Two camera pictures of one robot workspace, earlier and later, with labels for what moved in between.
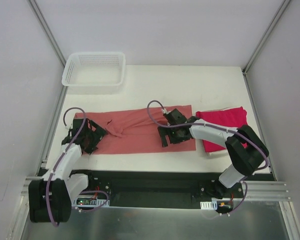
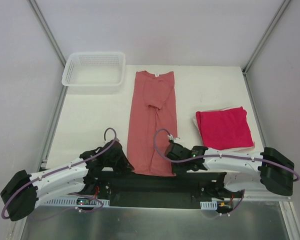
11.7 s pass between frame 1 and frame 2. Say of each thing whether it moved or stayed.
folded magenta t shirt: stayed
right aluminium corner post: stayed
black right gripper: moved
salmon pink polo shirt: moved
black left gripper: moved
